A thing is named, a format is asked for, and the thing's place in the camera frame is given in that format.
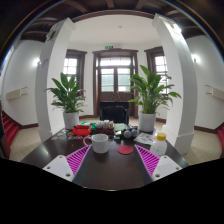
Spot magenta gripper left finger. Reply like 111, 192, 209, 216
44, 146, 90, 182

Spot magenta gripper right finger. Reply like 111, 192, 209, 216
136, 145, 181, 181

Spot clear bottle yellow cap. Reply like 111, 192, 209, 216
150, 132, 167, 156

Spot white paper packet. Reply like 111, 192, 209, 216
135, 132, 156, 145

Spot red round coaster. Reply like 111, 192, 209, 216
118, 145, 134, 155

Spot red plastic basket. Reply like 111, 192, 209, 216
72, 125, 92, 136

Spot white ceramic mug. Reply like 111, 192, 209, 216
83, 134, 109, 154

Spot grey round balls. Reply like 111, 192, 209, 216
124, 129, 137, 138

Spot right white pillar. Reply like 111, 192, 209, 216
152, 14, 197, 155

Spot white pillar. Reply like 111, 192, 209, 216
152, 14, 197, 155
34, 17, 77, 142

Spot small jars tray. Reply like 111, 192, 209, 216
95, 120, 114, 135

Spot green folded cloth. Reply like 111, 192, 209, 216
114, 123, 127, 131

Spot black chair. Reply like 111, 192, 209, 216
100, 101, 129, 124

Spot left potted green plant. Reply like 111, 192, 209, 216
47, 73, 85, 129

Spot potted green plant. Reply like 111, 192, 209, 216
130, 65, 181, 133
47, 73, 85, 129

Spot right potted green plant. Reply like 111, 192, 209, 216
130, 65, 181, 133

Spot brown wooden double door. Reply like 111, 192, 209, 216
93, 49, 138, 116

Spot left white pillar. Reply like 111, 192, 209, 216
34, 17, 77, 142

